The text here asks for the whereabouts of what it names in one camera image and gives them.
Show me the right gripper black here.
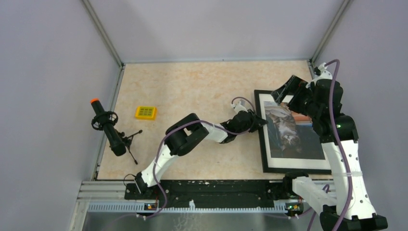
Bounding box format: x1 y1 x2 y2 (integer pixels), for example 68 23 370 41
271 75 321 118

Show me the black picture frame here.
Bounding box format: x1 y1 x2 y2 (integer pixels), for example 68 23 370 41
254 90 334 175

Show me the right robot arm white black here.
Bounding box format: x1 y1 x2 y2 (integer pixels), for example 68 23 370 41
271 76 388 231

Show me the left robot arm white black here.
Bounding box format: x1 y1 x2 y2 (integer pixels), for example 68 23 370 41
134 109 268 199

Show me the yellow small tray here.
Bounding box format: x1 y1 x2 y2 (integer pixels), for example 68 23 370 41
135 106 157 120

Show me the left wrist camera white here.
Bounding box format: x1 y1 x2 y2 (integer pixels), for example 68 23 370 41
231 100 248 114

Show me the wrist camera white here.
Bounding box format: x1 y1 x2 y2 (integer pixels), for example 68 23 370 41
312 63 332 83
231 100 248 114

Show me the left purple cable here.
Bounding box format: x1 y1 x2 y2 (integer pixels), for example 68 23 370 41
137 96 256 220

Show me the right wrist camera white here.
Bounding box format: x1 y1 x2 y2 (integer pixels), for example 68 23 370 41
312 63 332 83

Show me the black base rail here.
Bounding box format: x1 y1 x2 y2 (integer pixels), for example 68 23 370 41
124 180 305 214

